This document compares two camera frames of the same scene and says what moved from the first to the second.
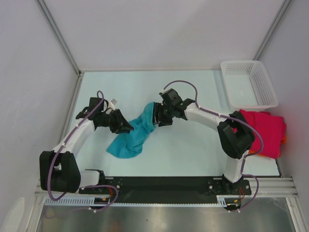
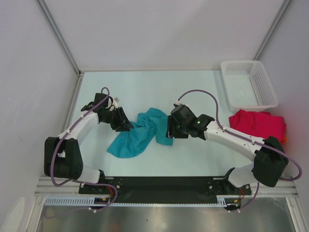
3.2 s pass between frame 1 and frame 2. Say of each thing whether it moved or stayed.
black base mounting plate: stayed
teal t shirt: moved
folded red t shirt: stayed
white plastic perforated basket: stayed
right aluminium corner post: stayed
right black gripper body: moved
